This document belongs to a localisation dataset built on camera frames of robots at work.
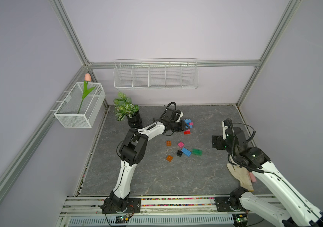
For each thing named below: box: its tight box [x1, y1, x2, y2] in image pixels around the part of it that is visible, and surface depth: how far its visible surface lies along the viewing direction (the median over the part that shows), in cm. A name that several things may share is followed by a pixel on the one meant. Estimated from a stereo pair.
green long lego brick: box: [191, 148, 203, 157], surface depth 95 cm
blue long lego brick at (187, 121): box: [184, 119, 194, 129], surface depth 98 cm
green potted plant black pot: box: [113, 91, 143, 130], surface depth 87 cm
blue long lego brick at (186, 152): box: [180, 147, 192, 157], surface depth 93 cm
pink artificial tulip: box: [76, 73, 96, 115], surface depth 82 cm
